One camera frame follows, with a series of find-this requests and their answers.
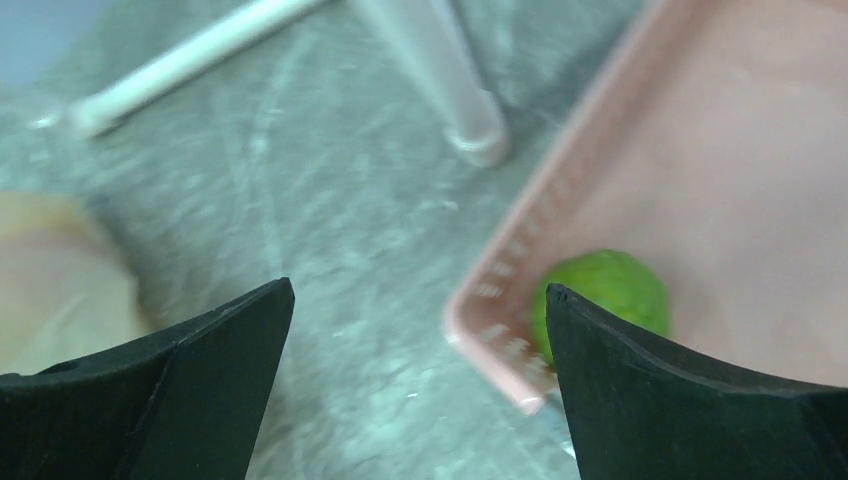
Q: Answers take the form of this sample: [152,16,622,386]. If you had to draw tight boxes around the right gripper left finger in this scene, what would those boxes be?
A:
[1,278,295,480]

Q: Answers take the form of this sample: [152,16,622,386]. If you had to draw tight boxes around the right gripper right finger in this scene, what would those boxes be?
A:
[546,284,847,480]

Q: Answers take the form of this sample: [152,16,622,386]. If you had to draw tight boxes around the green fake fruit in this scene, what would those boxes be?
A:
[530,249,672,365]

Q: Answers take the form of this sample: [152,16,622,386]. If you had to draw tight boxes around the orange banana-print plastic bag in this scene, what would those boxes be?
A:
[1,191,155,375]

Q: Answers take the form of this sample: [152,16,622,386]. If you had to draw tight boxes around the pink plastic basket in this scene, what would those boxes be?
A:
[445,1,847,415]

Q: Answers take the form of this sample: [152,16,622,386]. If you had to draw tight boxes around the white PVC pipe frame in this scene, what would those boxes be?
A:
[29,0,511,170]

